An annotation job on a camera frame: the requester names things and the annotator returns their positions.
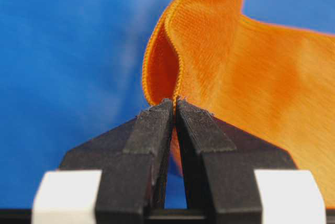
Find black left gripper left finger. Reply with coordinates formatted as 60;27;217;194
59;98;173;223

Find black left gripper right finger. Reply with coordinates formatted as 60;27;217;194
176;100;296;223

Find orange towel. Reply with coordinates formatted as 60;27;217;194
142;0;334;208

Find blue table cloth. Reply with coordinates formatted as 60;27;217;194
0;0;335;209

